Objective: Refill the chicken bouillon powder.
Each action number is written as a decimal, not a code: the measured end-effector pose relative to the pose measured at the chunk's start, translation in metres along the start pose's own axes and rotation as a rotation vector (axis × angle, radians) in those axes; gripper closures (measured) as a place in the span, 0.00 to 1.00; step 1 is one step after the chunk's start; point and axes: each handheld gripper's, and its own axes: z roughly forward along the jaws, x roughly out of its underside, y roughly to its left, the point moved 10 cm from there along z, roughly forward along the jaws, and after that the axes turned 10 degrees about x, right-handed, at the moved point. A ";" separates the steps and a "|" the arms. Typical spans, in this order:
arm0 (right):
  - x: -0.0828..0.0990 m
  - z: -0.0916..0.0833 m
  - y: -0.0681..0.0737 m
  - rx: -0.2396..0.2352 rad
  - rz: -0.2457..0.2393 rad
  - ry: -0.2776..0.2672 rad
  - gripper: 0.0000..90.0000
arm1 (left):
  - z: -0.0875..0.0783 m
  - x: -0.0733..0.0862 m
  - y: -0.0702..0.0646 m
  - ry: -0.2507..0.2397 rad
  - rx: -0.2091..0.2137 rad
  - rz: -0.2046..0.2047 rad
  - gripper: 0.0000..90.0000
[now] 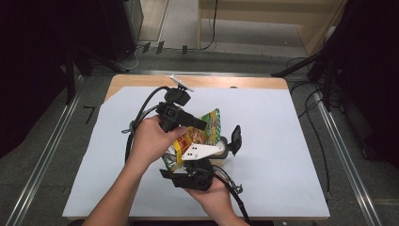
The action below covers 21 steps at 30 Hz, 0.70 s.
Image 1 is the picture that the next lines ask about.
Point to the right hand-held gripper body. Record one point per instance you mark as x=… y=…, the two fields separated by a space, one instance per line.
x=199 y=175

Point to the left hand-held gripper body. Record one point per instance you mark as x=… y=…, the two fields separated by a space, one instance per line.
x=172 y=113

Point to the yellow spout pouch green cap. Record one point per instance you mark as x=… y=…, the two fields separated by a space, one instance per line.
x=200 y=135

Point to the glass jar with black lid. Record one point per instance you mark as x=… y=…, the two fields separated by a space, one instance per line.
x=234 y=139

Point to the person's right hand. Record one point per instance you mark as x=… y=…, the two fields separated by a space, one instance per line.
x=216 y=201

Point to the person's left hand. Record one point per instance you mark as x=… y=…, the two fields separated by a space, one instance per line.
x=150 y=141

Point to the wooden table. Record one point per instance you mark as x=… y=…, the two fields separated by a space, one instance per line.
x=238 y=81

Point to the white paper sheet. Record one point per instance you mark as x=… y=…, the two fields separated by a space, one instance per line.
x=276 y=163

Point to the black metal stand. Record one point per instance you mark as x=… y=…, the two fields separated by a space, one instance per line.
x=69 y=78
x=327 y=84

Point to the light wooden cabinet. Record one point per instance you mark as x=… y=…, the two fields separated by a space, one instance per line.
x=269 y=14

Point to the dark curtain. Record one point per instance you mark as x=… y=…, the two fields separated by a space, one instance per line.
x=373 y=78
x=34 y=69

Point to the metal floor rail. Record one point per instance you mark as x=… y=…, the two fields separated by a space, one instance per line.
x=47 y=150
x=345 y=163

